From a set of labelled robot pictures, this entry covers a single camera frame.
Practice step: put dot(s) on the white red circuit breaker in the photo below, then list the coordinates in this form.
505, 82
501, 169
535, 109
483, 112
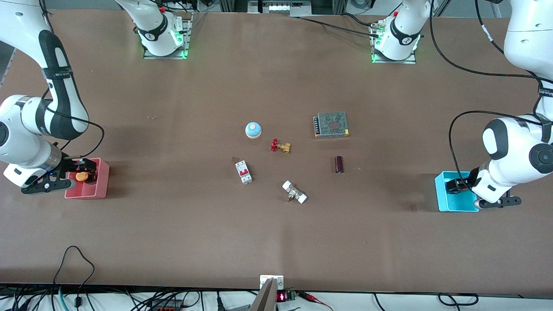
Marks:
244, 172

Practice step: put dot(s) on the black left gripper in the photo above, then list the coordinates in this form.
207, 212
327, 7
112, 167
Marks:
460, 184

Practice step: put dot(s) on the yellow push button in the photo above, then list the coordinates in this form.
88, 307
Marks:
81, 176

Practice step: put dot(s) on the grey equipment box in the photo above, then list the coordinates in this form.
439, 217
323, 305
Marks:
278, 6

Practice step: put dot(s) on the grey metal bar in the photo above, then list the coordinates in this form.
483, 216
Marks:
264, 300

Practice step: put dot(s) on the metal mesh power supply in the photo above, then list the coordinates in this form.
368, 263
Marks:
332, 124

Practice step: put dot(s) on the dark brown cylinder capacitor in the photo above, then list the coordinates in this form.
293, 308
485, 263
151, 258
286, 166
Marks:
339, 164

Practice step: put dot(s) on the pink plastic bin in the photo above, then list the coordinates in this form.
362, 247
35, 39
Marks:
86, 192

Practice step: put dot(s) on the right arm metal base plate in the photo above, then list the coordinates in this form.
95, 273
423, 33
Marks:
186, 34

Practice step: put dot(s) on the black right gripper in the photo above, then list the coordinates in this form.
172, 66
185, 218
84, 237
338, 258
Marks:
70, 166

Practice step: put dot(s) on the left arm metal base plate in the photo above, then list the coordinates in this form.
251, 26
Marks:
410, 61

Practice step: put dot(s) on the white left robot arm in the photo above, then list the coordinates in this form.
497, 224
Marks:
518, 147

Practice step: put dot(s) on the red digit display module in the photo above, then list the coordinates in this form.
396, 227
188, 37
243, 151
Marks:
281, 296

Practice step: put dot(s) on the white metal bracket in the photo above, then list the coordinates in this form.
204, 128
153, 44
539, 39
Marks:
263, 278

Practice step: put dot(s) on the cyan plastic bin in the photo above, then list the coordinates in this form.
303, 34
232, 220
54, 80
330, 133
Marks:
449, 203

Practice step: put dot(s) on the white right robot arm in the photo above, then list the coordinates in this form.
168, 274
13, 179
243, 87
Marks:
26, 125

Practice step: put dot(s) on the black power strip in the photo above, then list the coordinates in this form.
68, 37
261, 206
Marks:
166, 306

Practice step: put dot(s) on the blue white dome button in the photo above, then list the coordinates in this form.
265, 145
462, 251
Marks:
253, 129

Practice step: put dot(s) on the red clip lead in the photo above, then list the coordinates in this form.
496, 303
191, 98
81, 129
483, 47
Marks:
313, 298

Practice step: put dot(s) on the white-capped metal pipe fitting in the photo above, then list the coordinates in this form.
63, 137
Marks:
293, 192

